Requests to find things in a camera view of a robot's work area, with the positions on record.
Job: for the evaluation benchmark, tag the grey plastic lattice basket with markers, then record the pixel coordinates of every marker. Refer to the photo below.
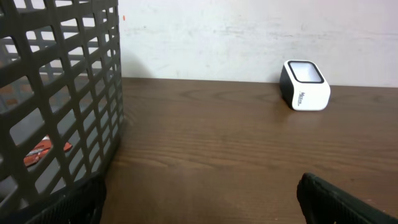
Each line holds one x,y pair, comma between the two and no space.
61,77

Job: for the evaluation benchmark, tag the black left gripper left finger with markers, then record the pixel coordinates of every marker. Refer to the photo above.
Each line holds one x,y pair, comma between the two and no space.
80,203

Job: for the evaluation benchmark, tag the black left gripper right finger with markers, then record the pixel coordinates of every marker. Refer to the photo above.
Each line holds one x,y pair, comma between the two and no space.
322,202

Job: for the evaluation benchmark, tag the orange snack bar wrapper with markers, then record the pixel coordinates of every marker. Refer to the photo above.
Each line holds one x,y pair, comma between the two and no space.
38,152

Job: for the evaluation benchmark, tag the white barcode scanner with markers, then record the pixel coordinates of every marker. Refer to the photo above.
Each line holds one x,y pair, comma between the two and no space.
303,86

